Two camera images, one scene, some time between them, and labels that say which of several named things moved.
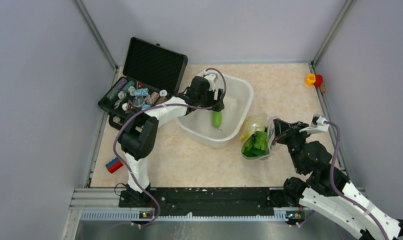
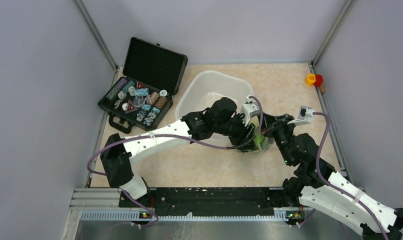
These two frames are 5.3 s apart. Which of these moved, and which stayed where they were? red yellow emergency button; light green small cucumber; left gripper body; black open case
Moved: light green small cucumber; left gripper body
Stayed: red yellow emergency button; black open case
